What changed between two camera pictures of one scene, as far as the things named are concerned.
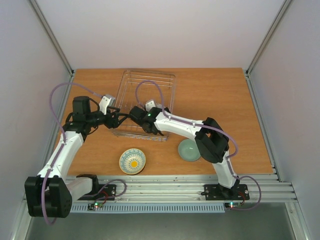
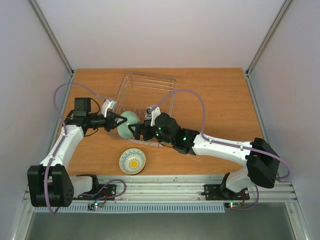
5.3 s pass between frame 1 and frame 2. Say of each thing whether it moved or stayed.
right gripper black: moved
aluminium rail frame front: stayed
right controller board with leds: stayed
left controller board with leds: stayed
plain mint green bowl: moved
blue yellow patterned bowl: stayed
